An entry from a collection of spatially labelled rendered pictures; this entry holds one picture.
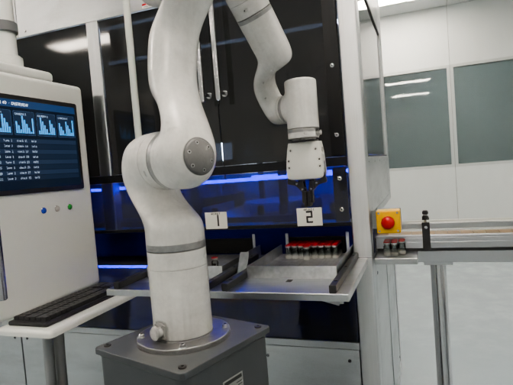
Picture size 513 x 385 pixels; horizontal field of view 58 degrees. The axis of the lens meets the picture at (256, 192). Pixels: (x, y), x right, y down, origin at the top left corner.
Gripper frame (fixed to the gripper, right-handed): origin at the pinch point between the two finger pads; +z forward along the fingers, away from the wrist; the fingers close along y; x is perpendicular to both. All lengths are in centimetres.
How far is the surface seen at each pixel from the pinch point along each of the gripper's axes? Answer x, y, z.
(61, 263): -4, 89, 18
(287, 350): -28, 18, 54
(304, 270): -2.1, 3.2, 19.9
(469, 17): -488, -90, -166
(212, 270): -2.2, 31.2, 20.1
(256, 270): -2.1, 17.4, 20.1
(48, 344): -4, 99, 47
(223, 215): -28.0, 38.0, 6.6
